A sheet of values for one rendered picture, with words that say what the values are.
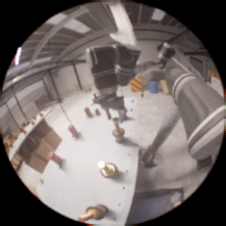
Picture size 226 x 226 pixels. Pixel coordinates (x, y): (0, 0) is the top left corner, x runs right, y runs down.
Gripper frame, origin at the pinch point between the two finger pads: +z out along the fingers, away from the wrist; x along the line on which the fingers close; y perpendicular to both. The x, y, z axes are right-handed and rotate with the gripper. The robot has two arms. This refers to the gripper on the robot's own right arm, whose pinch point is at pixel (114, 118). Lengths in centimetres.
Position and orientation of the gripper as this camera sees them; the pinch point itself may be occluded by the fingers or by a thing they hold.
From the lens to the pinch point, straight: 43.4
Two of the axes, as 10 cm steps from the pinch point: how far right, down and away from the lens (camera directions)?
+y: 5.6, -5.5, 6.2
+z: 2.1, 8.1, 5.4
